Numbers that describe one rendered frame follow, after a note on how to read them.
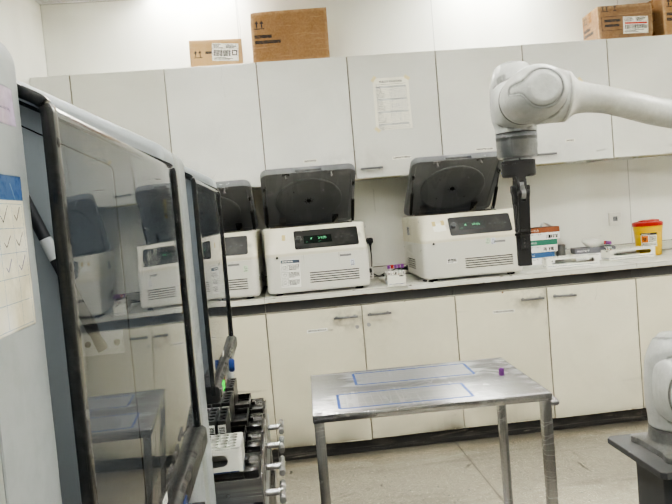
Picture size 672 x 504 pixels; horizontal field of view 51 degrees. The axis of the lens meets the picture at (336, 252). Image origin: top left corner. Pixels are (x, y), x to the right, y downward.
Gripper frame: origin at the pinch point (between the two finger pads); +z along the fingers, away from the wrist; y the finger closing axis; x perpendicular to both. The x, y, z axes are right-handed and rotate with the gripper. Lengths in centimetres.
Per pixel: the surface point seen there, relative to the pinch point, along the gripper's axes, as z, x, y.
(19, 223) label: -13, 47, -120
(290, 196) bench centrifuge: -24, 98, 236
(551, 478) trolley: 59, -5, 16
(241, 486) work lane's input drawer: 40, 61, -31
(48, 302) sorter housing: -2, 79, -61
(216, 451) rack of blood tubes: 33, 66, -30
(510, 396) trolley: 37.2, 3.8, 14.5
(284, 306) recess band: 36, 100, 207
